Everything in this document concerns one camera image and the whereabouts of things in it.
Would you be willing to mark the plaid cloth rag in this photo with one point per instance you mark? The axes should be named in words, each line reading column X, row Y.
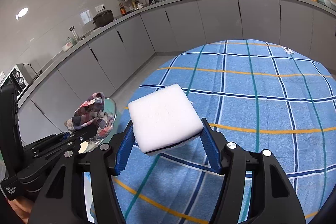
column 87, row 113

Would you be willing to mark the grey lower cabinets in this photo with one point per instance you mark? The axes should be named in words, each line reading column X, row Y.
column 105, row 60

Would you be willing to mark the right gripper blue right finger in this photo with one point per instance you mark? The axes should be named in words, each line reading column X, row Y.
column 273, row 199

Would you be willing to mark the white microwave oven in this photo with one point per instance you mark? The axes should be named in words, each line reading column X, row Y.
column 20, row 77

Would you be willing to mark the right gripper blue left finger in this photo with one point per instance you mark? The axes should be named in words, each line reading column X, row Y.
column 62, row 199

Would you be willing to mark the white sponge block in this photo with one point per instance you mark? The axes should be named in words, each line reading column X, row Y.
column 163, row 120

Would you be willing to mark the black rice cooker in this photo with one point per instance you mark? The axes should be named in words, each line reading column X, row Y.
column 103, row 18

